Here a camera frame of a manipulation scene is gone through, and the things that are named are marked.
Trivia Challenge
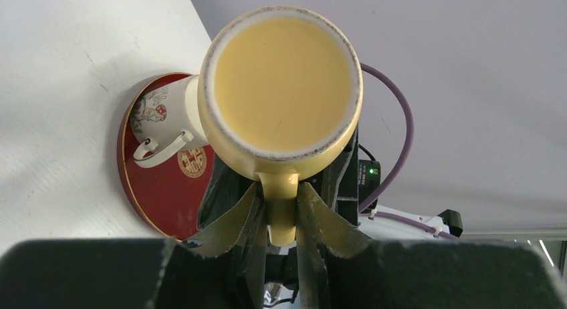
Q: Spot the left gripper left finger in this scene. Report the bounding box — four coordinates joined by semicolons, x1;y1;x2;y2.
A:
1;184;267;308

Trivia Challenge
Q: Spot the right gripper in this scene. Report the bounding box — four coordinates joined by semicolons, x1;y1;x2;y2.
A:
197;128;358;288

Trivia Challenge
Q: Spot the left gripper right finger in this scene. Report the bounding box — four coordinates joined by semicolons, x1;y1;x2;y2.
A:
296;183;566;308

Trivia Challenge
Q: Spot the yellow mug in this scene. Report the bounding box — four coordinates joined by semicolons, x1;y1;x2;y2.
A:
198;5;363;246

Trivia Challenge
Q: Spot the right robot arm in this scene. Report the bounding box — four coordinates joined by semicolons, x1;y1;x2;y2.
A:
197;135;463;286

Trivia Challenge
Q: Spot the cream mug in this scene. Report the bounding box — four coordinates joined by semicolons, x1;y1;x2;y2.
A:
130;76;209;169

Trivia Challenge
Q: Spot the red round tray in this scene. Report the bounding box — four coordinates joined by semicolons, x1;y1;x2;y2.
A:
116;101;215;240

